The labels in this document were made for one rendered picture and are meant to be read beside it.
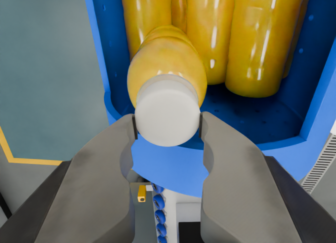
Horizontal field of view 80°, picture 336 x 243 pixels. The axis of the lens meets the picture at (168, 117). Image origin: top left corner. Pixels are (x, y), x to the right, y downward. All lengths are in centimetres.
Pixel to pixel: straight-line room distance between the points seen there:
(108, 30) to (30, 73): 145
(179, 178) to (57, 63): 146
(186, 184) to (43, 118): 173
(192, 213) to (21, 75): 147
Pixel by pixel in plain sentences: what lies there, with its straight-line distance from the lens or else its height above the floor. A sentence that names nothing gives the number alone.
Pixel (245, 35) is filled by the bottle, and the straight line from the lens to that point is 25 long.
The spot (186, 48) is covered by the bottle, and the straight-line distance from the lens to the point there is 16.
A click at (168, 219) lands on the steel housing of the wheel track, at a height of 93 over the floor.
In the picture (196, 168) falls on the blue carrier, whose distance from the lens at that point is 18.
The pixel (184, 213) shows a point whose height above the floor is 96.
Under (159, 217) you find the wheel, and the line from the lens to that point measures 71.
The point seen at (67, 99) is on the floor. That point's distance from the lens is 169.
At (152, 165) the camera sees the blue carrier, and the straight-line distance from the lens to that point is 20.
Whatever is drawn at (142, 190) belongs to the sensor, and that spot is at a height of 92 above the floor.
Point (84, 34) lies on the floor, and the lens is 147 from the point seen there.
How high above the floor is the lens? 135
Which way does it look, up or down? 59 degrees down
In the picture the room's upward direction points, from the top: 180 degrees counter-clockwise
